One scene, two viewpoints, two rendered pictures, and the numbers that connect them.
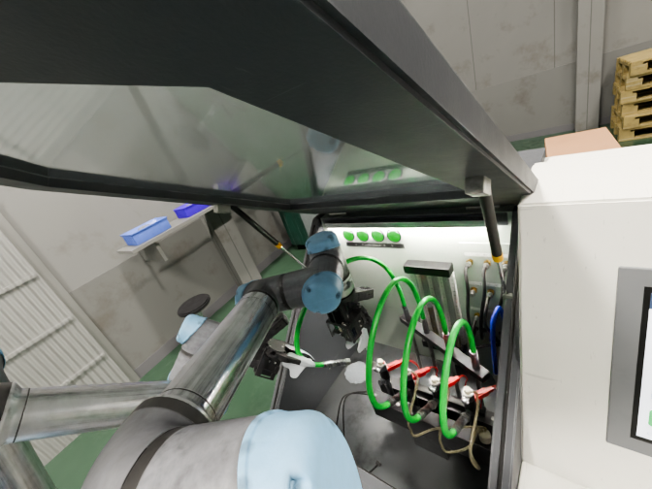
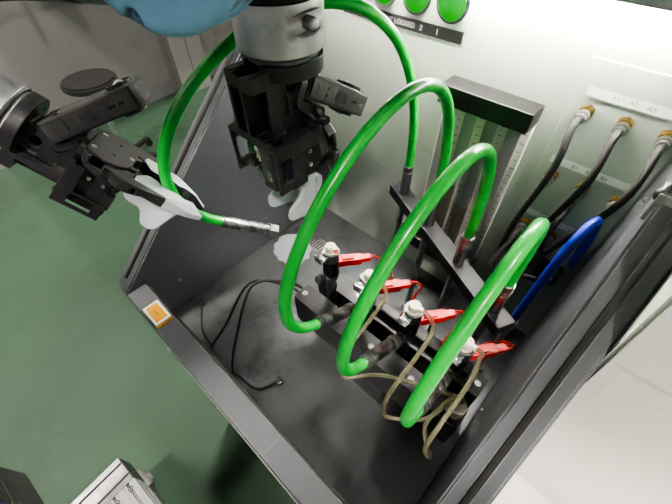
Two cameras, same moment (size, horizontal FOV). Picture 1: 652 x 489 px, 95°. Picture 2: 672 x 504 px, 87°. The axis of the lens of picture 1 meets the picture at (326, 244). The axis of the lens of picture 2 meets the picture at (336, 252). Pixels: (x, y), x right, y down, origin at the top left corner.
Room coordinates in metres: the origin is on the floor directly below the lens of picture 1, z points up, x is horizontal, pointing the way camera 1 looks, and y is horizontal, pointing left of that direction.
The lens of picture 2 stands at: (0.28, -0.02, 1.53)
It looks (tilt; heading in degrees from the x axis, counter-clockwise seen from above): 49 degrees down; 358
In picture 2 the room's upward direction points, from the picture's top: 1 degrees counter-clockwise
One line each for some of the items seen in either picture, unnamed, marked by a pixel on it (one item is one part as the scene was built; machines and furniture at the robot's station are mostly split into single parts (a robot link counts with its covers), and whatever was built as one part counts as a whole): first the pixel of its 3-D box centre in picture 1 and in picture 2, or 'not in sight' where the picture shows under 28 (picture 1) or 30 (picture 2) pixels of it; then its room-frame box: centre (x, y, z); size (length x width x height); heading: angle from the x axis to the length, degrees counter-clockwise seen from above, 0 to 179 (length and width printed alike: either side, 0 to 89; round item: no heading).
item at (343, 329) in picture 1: (345, 311); (284, 118); (0.61, 0.01, 1.35); 0.09 x 0.08 x 0.12; 134
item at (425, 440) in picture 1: (432, 421); (379, 352); (0.56, -0.11, 0.91); 0.34 x 0.10 x 0.15; 44
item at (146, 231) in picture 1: (146, 231); not in sight; (2.85, 1.53, 1.31); 0.36 x 0.25 x 0.12; 139
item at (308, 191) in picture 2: (363, 342); (305, 204); (0.60, 0.00, 1.25); 0.06 x 0.03 x 0.09; 134
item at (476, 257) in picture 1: (488, 292); (579, 187); (0.66, -0.39, 1.20); 0.13 x 0.03 x 0.31; 44
